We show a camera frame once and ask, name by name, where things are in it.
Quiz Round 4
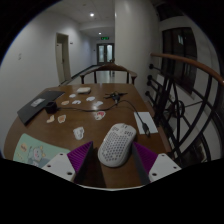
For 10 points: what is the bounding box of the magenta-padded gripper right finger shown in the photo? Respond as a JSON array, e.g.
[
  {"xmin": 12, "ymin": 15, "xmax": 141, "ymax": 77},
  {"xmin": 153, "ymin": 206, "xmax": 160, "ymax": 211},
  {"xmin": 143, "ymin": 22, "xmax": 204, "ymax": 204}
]
[{"xmin": 131, "ymin": 142, "xmax": 183, "ymax": 185}]

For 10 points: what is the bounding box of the small flat white box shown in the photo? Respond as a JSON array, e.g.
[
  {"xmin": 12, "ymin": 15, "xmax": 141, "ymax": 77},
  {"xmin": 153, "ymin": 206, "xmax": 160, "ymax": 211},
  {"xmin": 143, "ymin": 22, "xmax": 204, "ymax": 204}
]
[{"xmin": 76, "ymin": 86, "xmax": 92, "ymax": 95}]

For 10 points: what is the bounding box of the wooden armchair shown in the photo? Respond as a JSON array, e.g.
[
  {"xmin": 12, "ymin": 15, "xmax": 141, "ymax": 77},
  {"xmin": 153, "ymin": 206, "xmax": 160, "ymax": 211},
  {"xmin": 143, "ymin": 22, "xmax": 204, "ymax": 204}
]
[{"xmin": 79, "ymin": 63, "xmax": 138, "ymax": 85}]

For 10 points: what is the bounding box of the red and white sticker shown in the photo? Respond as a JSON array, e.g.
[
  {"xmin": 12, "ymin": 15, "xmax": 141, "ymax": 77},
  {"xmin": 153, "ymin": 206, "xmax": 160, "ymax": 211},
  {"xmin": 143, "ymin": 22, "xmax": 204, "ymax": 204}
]
[{"xmin": 93, "ymin": 110, "xmax": 107, "ymax": 121}]

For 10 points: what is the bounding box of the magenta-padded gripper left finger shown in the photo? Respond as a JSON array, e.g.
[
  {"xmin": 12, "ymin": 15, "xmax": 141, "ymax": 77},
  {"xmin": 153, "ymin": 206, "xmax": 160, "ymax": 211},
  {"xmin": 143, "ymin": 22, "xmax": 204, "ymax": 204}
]
[{"xmin": 42, "ymin": 140, "xmax": 94, "ymax": 186}]

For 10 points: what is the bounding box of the white cartoon sticker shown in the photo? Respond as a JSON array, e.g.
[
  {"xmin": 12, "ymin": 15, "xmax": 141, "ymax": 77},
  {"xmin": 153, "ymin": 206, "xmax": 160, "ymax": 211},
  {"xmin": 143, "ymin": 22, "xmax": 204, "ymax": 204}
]
[{"xmin": 72, "ymin": 126, "xmax": 86, "ymax": 141}]

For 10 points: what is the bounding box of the black railing with wooden handrail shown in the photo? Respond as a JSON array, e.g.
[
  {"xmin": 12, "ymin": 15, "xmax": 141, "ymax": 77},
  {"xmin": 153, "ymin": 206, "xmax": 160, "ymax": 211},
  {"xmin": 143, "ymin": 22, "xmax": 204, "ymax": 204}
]
[{"xmin": 145, "ymin": 52, "xmax": 224, "ymax": 168}]

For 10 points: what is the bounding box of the pale green cartoon mouse pad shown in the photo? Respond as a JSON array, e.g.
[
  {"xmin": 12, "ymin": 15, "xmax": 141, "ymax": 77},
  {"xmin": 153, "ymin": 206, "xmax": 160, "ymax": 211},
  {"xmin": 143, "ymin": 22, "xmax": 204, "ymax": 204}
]
[{"xmin": 12, "ymin": 133, "xmax": 72, "ymax": 169}]

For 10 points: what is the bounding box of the white perforated computer mouse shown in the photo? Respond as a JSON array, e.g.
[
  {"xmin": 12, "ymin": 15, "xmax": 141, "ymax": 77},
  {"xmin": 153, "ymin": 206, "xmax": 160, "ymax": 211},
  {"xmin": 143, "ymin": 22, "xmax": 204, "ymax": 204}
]
[{"xmin": 97, "ymin": 122, "xmax": 138, "ymax": 168}]

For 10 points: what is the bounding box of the white paper sheet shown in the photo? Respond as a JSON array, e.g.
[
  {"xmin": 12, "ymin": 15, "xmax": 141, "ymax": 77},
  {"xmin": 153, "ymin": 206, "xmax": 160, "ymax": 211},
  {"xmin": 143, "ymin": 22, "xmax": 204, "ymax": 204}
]
[{"xmin": 133, "ymin": 111, "xmax": 159, "ymax": 136}]

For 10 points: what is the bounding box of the glazed double door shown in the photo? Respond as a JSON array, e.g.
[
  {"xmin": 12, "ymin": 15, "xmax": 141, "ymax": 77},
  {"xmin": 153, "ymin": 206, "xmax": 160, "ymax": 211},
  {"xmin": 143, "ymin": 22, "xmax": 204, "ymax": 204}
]
[{"xmin": 96, "ymin": 42, "xmax": 115, "ymax": 65}]

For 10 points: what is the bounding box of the small black cube box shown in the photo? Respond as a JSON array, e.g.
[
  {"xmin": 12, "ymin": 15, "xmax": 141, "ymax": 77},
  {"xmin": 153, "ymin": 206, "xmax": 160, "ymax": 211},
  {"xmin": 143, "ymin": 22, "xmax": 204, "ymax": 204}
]
[{"xmin": 45, "ymin": 101, "xmax": 58, "ymax": 115}]

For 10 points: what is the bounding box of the dark closed laptop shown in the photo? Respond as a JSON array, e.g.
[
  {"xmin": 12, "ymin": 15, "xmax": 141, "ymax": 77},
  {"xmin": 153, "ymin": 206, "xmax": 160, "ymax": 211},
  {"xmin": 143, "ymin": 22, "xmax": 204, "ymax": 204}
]
[{"xmin": 16, "ymin": 90, "xmax": 66, "ymax": 126}]

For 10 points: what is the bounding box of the black cable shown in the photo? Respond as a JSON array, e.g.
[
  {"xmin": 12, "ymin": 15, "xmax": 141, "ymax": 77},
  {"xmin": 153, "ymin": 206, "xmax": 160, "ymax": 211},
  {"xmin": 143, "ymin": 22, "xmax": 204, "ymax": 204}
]
[{"xmin": 55, "ymin": 91, "xmax": 152, "ymax": 138}]

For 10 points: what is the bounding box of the white side door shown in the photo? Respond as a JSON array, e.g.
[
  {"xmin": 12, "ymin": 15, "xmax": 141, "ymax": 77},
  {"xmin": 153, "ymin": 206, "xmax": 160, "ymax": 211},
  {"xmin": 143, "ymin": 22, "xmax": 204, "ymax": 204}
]
[{"xmin": 54, "ymin": 32, "xmax": 72, "ymax": 85}]

